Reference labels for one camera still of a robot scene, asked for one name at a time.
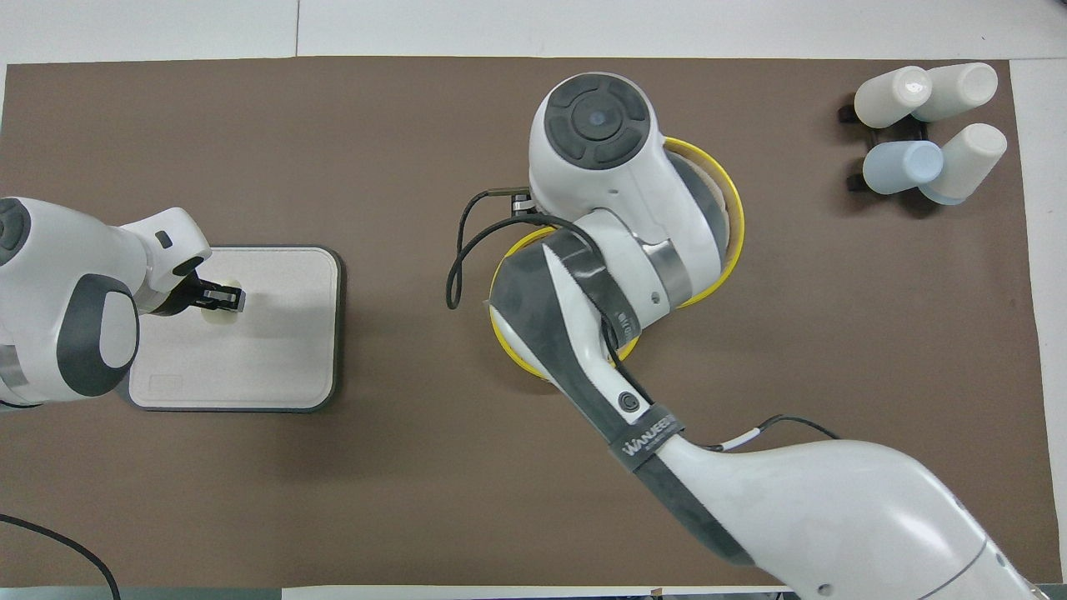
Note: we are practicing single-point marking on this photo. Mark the cream steamed bun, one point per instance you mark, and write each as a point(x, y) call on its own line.
point(218, 317)

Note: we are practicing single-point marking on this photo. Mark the light blue plastic cup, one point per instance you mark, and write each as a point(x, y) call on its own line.
point(900, 167)

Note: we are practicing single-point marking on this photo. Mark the brown table mat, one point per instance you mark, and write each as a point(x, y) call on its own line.
point(875, 333)

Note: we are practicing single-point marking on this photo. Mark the cream plastic cup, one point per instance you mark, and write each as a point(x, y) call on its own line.
point(888, 98)

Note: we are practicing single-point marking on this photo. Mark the yellow bamboo steamer base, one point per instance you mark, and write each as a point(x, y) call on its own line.
point(518, 244)

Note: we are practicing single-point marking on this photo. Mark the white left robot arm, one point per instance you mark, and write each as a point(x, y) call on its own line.
point(50, 267)

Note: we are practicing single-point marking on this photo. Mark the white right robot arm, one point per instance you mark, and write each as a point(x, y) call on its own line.
point(600, 192)

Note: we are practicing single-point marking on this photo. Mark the white cutting board grey rim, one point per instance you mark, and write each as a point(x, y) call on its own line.
point(275, 367)

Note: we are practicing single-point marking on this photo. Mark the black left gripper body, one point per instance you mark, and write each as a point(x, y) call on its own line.
point(179, 296)

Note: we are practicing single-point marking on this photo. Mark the white plastic cup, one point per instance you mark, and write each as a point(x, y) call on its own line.
point(963, 87)
point(971, 158)

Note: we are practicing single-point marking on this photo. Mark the yellow steamer basket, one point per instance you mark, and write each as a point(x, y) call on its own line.
point(727, 200)

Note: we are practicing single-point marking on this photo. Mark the black cup rack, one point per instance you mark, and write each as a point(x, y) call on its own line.
point(857, 182)

